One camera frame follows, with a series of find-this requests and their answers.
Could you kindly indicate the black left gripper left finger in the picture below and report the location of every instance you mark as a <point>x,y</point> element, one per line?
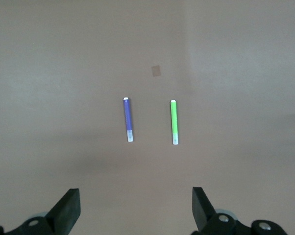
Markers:
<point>64,213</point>

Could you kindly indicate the green marker pen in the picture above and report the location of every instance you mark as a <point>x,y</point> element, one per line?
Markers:
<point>174,120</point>

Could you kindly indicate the brown tape patch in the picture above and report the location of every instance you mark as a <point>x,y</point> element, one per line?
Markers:
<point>156,71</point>

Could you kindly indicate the purple marker pen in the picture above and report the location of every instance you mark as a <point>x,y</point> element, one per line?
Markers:
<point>128,117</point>

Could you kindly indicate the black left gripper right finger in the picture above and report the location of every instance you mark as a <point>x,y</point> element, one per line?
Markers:
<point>204,213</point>

